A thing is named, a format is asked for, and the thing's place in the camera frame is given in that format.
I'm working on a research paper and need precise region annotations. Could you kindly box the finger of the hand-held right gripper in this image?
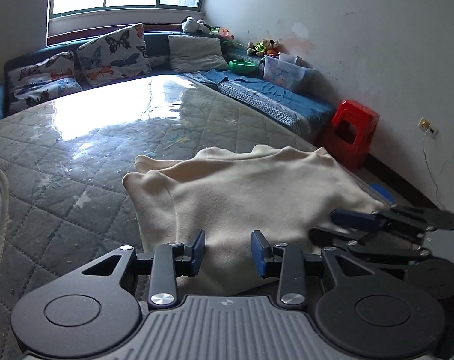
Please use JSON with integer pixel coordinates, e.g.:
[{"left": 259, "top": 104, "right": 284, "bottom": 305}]
[
  {"left": 331, "top": 205, "right": 430, "bottom": 238},
  {"left": 309, "top": 227, "right": 432, "bottom": 268}
]

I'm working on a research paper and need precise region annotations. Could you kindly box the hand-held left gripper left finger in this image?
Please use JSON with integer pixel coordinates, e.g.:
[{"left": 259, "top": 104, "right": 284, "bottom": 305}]
[{"left": 82, "top": 229, "right": 206, "bottom": 308}]

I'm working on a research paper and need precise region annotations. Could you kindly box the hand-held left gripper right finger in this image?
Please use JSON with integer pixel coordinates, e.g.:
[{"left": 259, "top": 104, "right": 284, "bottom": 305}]
[{"left": 251, "top": 230, "right": 373, "bottom": 306}]

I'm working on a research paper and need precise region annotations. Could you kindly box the cream knit top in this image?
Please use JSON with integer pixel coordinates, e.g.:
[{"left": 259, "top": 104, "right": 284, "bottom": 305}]
[{"left": 123, "top": 144, "right": 390, "bottom": 298}]

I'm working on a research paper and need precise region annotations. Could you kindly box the blue round object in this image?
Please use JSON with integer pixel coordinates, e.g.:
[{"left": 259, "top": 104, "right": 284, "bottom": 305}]
[{"left": 371, "top": 184, "right": 395, "bottom": 204}]

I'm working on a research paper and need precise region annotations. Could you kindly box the red plastic stool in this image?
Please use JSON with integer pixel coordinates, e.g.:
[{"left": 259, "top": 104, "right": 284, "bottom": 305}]
[{"left": 320, "top": 99, "right": 380, "bottom": 170}]

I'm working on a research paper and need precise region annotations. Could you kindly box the blue sofa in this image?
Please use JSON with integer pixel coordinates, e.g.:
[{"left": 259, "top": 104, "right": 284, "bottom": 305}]
[{"left": 0, "top": 30, "right": 337, "bottom": 148}]

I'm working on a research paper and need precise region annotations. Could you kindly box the clear plastic storage box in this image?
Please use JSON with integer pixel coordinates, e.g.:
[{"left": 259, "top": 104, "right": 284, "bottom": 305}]
[{"left": 262, "top": 52, "right": 314, "bottom": 93}]

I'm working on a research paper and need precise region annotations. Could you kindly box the green bowl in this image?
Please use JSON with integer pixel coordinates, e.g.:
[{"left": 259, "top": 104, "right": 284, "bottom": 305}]
[{"left": 229, "top": 59, "right": 258, "bottom": 76}]

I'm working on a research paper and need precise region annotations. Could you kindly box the brown green plush toy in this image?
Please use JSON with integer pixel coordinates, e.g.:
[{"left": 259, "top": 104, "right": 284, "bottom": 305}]
[{"left": 247, "top": 38, "right": 282, "bottom": 58}]

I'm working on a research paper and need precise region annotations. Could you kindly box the grey pillow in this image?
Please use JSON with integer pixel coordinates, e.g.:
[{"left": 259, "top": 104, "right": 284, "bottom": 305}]
[{"left": 168, "top": 34, "right": 230, "bottom": 74}]

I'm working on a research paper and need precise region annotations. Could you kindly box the large butterfly print pillow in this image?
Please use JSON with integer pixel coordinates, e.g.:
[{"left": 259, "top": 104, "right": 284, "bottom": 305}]
[{"left": 76, "top": 23, "right": 152, "bottom": 88}]

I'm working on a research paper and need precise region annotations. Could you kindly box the small butterfly print pillow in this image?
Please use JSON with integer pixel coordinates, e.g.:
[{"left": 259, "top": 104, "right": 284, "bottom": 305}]
[
  {"left": 5, "top": 52, "right": 77, "bottom": 91},
  {"left": 9, "top": 77, "right": 84, "bottom": 116}
]

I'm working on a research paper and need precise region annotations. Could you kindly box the pink green plush toy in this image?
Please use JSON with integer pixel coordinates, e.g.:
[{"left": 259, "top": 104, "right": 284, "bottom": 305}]
[{"left": 212, "top": 27, "right": 236, "bottom": 43}]

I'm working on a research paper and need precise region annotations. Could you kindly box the panda plush toy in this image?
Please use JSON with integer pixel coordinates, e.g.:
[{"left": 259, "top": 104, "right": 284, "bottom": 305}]
[{"left": 182, "top": 16, "right": 213, "bottom": 34}]

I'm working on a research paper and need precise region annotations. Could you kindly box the thin wall cable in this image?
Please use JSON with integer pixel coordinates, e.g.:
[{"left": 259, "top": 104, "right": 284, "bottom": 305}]
[{"left": 421, "top": 135, "right": 442, "bottom": 205}]

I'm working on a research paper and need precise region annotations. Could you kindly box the wall socket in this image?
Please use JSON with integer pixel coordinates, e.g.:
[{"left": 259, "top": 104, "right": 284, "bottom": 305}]
[{"left": 418, "top": 117, "right": 439, "bottom": 138}]

